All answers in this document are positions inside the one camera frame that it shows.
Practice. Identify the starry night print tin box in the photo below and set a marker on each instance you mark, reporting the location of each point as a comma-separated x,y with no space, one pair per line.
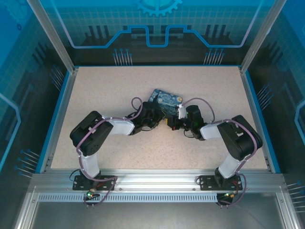
166,99

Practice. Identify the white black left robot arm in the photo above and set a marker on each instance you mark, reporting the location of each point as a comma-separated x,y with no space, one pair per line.
121,127

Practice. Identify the green lit connector board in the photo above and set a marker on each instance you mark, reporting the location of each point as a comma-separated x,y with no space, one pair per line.
90,194
227,195

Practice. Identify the aluminium mounting rail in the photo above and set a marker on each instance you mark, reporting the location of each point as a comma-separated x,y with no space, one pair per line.
155,179

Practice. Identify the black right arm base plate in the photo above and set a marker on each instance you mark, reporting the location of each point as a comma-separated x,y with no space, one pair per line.
207,182

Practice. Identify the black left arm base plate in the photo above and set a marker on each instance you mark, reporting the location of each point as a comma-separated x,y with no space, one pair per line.
79,184

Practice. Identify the aluminium frame post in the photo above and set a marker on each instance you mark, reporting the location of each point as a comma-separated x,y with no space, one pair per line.
264,35
52,35

